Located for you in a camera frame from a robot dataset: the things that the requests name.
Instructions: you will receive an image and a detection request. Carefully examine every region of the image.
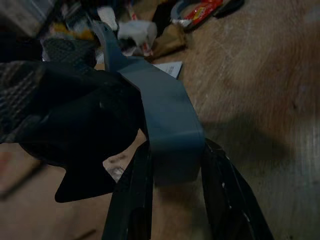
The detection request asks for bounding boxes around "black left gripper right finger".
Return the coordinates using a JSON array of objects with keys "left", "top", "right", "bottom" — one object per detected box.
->
[{"left": 199, "top": 137, "right": 276, "bottom": 240}]

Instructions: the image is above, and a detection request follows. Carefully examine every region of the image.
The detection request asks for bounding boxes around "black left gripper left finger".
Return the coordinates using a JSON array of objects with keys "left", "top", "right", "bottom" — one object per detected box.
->
[{"left": 101, "top": 143, "right": 154, "bottom": 240}]

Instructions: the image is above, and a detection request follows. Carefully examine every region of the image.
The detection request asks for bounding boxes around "blue-grey plastic dustpan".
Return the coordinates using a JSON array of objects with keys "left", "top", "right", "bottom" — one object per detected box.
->
[{"left": 95, "top": 20, "right": 205, "bottom": 188}]

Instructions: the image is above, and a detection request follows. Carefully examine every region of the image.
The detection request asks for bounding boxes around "black cloth rag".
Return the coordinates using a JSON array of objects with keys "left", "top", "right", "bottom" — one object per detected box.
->
[{"left": 0, "top": 59, "right": 149, "bottom": 204}]

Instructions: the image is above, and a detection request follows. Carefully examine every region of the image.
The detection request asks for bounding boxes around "brown cardboard box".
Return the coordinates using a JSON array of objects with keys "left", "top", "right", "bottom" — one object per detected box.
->
[{"left": 0, "top": 129, "right": 151, "bottom": 240}]

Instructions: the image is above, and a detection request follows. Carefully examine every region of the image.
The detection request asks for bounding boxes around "white paper card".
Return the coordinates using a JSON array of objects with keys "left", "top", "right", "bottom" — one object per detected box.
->
[{"left": 151, "top": 60, "right": 184, "bottom": 80}]

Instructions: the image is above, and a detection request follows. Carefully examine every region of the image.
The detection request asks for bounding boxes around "black mesh fabric piece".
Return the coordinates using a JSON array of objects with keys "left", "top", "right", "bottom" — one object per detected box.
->
[{"left": 42, "top": 36, "right": 98, "bottom": 74}]

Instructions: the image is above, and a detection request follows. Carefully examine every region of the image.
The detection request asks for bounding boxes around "brown paper bag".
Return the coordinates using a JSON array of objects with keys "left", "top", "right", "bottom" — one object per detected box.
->
[{"left": 149, "top": 23, "right": 189, "bottom": 62}]

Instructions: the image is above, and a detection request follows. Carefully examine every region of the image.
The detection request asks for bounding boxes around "white crumpled tissue paper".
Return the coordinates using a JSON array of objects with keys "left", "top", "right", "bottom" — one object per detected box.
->
[{"left": 116, "top": 19, "right": 159, "bottom": 58}]

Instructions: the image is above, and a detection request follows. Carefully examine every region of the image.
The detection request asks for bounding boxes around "yellow and white wrapper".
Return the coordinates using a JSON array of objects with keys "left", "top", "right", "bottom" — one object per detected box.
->
[{"left": 52, "top": 22, "right": 97, "bottom": 42}]

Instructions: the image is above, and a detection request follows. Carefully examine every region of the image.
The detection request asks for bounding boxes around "white crumpled cloth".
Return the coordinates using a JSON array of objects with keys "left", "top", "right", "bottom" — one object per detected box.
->
[{"left": 96, "top": 5, "right": 120, "bottom": 32}]

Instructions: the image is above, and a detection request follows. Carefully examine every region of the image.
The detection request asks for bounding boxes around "red snack wrapper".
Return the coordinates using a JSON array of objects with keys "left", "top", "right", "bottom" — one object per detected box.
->
[{"left": 172, "top": 0, "right": 224, "bottom": 33}]

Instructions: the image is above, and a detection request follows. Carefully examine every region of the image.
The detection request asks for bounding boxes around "black flat object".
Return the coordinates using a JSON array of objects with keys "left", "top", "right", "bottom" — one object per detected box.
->
[{"left": 212, "top": 0, "right": 246, "bottom": 20}]

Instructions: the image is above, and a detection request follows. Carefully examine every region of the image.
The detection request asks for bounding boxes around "grey storage box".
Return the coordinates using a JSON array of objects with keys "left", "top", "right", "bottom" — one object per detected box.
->
[{"left": 0, "top": 0, "right": 57, "bottom": 38}]

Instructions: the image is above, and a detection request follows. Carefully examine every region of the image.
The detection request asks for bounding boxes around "grey-blue tape ring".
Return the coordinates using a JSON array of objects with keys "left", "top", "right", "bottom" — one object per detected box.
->
[{"left": 169, "top": 0, "right": 192, "bottom": 21}]

